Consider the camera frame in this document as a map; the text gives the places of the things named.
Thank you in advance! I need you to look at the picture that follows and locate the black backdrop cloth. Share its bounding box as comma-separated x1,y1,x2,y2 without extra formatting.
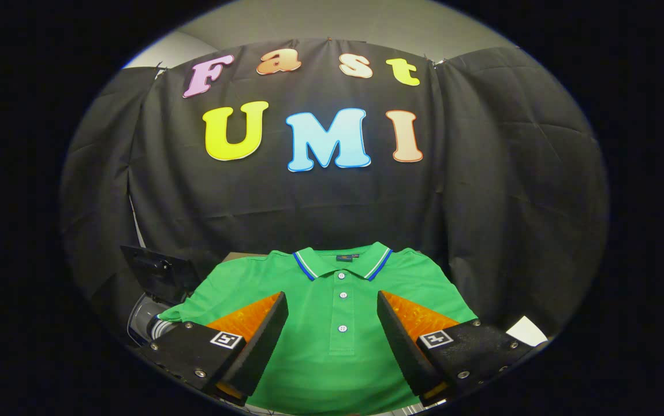
59,38,609,341

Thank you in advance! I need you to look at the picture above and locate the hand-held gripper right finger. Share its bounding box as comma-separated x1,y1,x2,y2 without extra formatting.
376,290,540,407

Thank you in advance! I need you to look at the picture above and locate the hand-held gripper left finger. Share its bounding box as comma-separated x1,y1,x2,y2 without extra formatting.
133,292,289,407

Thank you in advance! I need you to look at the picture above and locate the green polo shirt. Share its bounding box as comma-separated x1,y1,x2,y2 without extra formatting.
158,242,478,415

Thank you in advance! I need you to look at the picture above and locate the white sheet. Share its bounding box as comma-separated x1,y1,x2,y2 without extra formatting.
505,315,549,347

